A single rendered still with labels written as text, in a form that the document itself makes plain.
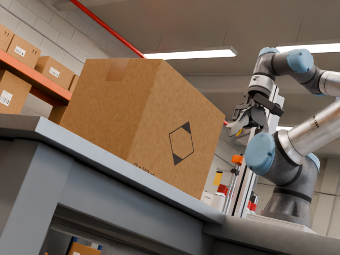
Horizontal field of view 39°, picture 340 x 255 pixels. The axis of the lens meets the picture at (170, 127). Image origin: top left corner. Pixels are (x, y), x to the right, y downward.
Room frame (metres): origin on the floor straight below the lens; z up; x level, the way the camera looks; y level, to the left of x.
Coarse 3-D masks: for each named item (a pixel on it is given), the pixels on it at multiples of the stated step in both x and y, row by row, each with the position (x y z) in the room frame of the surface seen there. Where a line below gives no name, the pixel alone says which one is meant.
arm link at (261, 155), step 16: (320, 112) 1.20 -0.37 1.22; (336, 112) 1.16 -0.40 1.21; (304, 128) 1.23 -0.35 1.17; (320, 128) 1.20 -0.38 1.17; (336, 128) 1.18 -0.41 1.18; (256, 144) 1.33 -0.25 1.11; (272, 144) 1.27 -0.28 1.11; (288, 144) 1.26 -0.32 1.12; (304, 144) 1.24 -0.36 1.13; (320, 144) 1.23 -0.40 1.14; (256, 160) 1.31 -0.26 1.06; (272, 160) 1.28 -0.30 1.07; (288, 160) 1.28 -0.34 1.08; (304, 160) 1.32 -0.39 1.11; (272, 176) 1.34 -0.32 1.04; (288, 176) 1.35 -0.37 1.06
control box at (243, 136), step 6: (276, 102) 1.78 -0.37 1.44; (282, 102) 1.79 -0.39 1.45; (276, 120) 1.79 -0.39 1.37; (270, 126) 1.78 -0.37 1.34; (276, 126) 1.79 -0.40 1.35; (240, 132) 1.88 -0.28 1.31; (246, 132) 1.81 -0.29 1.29; (270, 132) 1.78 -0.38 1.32; (240, 138) 1.89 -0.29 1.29; (246, 138) 1.86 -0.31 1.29; (246, 144) 1.94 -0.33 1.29
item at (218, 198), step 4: (220, 184) 1.91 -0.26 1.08; (220, 188) 1.91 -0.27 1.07; (224, 188) 1.91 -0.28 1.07; (220, 192) 1.91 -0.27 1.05; (224, 192) 1.91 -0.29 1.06; (216, 196) 1.90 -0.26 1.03; (220, 196) 1.90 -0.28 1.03; (224, 196) 1.90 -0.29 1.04; (212, 200) 1.91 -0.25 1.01; (216, 200) 1.90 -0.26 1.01; (220, 200) 1.90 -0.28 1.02; (224, 200) 1.91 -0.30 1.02; (212, 204) 1.91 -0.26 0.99; (216, 204) 1.90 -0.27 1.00; (220, 204) 1.90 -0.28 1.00; (216, 208) 1.90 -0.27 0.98; (220, 208) 1.90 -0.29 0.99
